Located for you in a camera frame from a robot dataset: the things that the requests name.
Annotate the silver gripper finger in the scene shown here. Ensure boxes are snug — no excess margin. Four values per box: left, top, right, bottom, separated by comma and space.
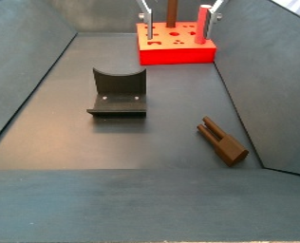
137, 0, 153, 28
205, 0, 229, 40

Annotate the brown three prong object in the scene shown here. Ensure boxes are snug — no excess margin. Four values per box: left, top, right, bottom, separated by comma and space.
197, 117, 249, 167

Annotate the black curved fixture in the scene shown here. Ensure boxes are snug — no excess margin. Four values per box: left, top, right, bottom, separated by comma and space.
88, 69, 148, 116

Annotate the pink cylindrical peg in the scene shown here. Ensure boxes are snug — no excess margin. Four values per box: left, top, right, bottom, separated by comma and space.
195, 5, 213, 44

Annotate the brown cylindrical peg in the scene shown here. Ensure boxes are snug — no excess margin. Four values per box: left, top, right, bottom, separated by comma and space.
166, 0, 178, 28

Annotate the red block with holes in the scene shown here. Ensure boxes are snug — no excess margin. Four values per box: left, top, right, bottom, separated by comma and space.
137, 22, 216, 65

